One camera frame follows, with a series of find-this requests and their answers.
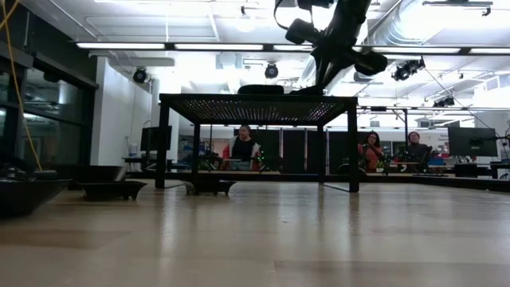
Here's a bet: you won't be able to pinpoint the small black square plate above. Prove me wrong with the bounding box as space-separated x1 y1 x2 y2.
79 180 148 202
183 179 238 197

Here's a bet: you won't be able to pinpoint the silver ventilation duct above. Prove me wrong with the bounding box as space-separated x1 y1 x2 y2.
302 0 443 87

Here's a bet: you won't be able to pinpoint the black track light cluster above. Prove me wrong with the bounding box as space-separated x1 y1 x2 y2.
390 57 426 82

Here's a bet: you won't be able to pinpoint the person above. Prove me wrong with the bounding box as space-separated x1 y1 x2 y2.
357 131 386 173
222 124 263 171
400 131 434 172

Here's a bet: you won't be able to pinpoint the black equipment case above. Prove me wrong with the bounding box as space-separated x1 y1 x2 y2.
453 162 481 179

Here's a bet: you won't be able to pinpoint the black computer monitor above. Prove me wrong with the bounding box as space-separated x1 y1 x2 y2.
139 125 173 152
448 127 499 158

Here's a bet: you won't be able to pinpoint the long ceiling light bar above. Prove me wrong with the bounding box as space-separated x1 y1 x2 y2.
75 41 510 57

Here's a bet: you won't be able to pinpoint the black partition panels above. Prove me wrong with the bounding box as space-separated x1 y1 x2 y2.
234 129 351 175

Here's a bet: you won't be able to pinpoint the yellow cable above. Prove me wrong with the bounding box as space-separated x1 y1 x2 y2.
0 0 44 172

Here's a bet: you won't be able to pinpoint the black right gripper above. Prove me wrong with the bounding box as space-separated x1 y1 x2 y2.
284 18 389 93

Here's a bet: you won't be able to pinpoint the black perforated metal stand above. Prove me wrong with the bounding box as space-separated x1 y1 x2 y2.
158 93 359 193

